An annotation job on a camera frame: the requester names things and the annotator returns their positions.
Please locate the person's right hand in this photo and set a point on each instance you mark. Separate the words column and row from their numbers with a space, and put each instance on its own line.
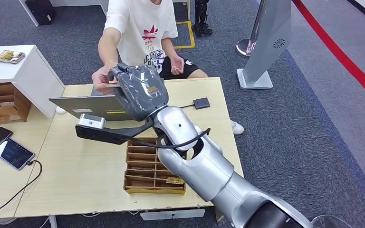
column 102, row 77

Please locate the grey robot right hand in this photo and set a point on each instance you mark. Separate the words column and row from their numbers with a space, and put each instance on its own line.
column 141, row 91

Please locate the person's left hand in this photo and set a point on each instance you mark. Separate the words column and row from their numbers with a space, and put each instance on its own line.
column 177, row 65

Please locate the gold ID card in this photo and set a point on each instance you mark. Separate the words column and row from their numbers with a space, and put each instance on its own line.
column 110, row 85

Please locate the person's right forearm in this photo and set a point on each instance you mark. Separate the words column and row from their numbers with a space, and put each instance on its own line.
column 108, row 47

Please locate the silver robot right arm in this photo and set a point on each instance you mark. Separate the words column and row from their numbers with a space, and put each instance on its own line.
column 207, row 170

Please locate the person's left forearm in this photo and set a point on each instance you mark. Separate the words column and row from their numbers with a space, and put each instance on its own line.
column 169, row 48

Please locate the person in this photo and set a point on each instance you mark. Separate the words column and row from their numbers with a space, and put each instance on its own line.
column 141, row 19

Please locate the wooden card organizer tray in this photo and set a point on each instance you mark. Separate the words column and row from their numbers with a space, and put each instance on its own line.
column 141, row 170

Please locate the person's white shoe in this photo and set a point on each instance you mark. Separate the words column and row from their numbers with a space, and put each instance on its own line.
column 237, row 127

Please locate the gold card in organizer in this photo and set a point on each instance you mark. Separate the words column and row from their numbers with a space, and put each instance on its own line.
column 174, row 180

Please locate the grey laptop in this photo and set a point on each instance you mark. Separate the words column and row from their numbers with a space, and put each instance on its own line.
column 91, row 108

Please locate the small black hub box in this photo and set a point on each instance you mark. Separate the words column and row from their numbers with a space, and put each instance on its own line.
column 201, row 103

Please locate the white mouse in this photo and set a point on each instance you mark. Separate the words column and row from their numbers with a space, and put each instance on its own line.
column 60, row 110

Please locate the white cabinet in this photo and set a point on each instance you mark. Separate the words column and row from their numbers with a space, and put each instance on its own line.
column 28, row 72

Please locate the stack of gold cards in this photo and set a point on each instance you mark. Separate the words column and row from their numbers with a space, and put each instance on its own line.
column 10, row 56

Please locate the white furniture leg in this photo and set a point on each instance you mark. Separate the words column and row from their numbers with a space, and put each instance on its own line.
column 29, row 14

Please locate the grey standing kiosk panel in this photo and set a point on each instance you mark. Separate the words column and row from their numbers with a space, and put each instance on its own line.
column 273, row 31

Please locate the wooden compartment organizer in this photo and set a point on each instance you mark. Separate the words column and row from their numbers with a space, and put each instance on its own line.
column 3, row 104

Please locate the smartphone with lit screen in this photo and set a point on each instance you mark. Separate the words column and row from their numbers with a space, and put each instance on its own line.
column 14, row 153

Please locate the clear round dome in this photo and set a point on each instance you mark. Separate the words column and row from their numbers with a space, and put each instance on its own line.
column 333, row 222

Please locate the chrome stanchion post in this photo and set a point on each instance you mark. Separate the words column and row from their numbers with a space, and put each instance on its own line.
column 241, row 47

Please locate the grey metal desk bracket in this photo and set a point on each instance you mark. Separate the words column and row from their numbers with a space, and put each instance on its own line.
column 170, row 214

